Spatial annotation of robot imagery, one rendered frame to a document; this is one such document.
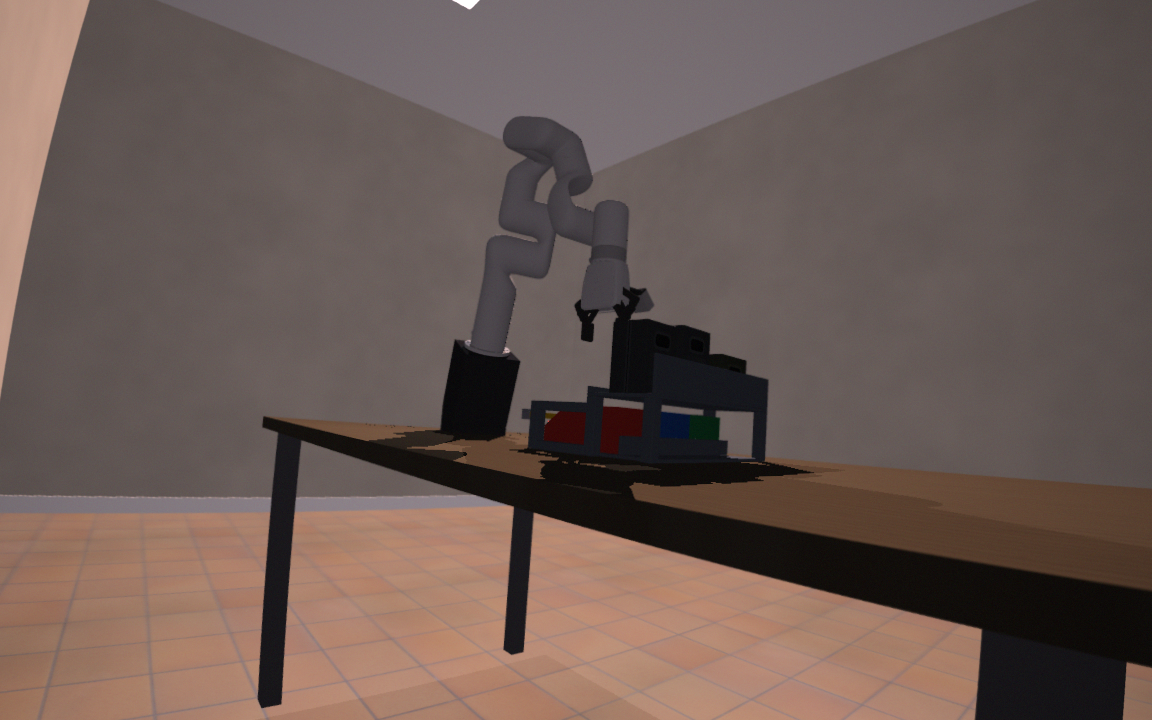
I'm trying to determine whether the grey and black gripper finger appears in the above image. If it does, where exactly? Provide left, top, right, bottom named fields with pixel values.
left=613, top=287, right=641, bottom=323
left=575, top=300, right=599, bottom=342

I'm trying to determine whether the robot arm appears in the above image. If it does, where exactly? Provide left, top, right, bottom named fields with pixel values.
left=464, top=116, right=629, bottom=357

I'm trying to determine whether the olive green case with orange latches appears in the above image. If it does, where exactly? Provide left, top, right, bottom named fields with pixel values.
left=708, top=354, right=746, bottom=374

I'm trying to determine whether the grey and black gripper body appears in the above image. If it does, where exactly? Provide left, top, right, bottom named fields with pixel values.
left=581, top=258, right=630, bottom=314

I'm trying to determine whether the dark grey metal shelf rack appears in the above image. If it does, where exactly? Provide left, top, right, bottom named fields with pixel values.
left=522, top=353, right=768, bottom=464

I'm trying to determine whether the blue bin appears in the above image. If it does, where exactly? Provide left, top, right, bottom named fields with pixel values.
left=660, top=412, right=690, bottom=438

